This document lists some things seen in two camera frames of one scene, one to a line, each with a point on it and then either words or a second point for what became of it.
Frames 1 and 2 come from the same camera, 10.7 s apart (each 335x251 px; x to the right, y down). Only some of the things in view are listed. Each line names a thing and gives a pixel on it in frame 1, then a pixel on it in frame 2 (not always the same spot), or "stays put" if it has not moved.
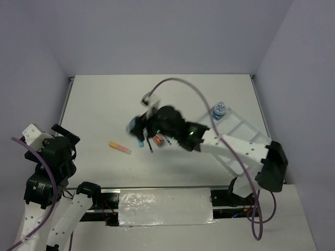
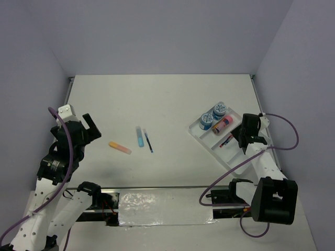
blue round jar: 219,111 stays put
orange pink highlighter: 119,147 stays put
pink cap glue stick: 159,139 -> 226,121
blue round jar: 131,123 -> 206,121
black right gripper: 143,121 -> 235,133
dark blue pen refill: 152,151 stays put
